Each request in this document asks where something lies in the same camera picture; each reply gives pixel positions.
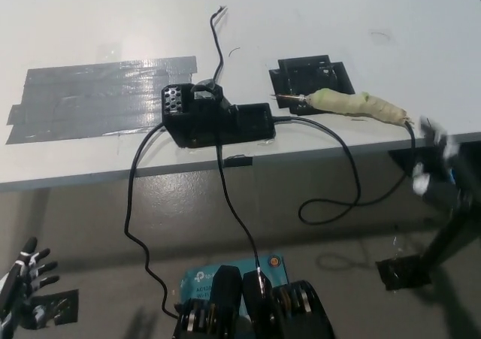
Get black floor tape patch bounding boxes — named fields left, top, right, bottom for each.
left=29, top=289, right=80, bottom=327

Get soldering iron with taped handle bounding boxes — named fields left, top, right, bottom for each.
left=268, top=87, right=414, bottom=126

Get thin black frayed wire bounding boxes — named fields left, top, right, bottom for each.
left=209, top=4, right=228, bottom=83

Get black soldering iron cable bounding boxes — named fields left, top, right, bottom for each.
left=272, top=116, right=417, bottom=225

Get black floor stand base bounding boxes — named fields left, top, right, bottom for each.
left=375, top=255, right=433, bottom=292

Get black table leg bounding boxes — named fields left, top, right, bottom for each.
left=421, top=188, right=481, bottom=277

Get black cable with connector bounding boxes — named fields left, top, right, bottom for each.
left=215, top=143, right=270, bottom=298

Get small black tape strip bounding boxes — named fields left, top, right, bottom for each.
left=225, top=155, right=254, bottom=168

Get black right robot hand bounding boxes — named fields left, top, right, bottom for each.
left=411, top=115, right=463, bottom=205

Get teal tp-link box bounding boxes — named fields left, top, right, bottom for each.
left=179, top=254, right=291, bottom=317

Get grey duct tape patch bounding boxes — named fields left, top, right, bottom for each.
left=5, top=55, right=199, bottom=146

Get black fixture block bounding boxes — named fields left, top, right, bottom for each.
left=160, top=78, right=277, bottom=150

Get black robot torso blocks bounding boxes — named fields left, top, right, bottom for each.
left=171, top=264, right=336, bottom=339

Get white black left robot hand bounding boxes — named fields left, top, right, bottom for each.
left=0, top=236, right=61, bottom=331

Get black power cable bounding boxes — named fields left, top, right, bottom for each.
left=123, top=123, right=182, bottom=319

